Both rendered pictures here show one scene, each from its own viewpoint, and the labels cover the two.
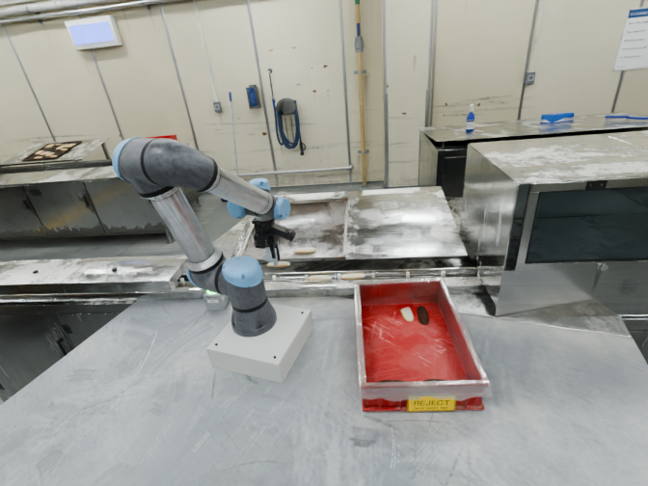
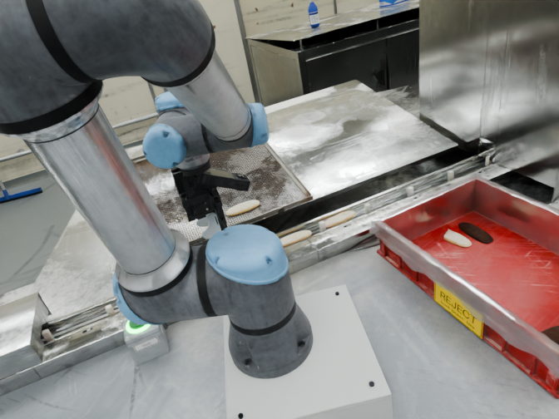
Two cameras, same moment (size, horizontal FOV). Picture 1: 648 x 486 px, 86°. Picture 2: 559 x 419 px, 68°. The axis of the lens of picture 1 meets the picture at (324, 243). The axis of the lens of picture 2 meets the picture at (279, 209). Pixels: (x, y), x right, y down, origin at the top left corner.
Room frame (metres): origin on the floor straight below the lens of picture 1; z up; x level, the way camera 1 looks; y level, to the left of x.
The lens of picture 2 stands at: (0.43, 0.42, 1.49)
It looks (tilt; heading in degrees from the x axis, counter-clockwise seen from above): 31 degrees down; 335
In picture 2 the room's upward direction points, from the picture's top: 12 degrees counter-clockwise
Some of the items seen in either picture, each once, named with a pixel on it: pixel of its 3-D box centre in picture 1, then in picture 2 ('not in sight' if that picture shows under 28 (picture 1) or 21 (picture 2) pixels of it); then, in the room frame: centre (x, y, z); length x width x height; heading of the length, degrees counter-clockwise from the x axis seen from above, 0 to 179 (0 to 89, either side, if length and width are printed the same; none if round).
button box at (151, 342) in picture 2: (217, 300); (148, 339); (1.16, 0.45, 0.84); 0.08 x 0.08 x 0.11; 82
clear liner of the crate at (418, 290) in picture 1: (408, 334); (507, 259); (0.82, -0.23, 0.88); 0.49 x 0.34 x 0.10; 174
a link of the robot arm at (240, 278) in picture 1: (243, 280); (247, 273); (0.94, 0.27, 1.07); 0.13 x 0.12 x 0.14; 59
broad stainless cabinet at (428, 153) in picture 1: (528, 176); (383, 71); (3.11, -1.99, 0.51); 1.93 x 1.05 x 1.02; 82
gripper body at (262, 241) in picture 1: (265, 231); (198, 188); (1.26, 0.23, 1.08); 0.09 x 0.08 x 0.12; 82
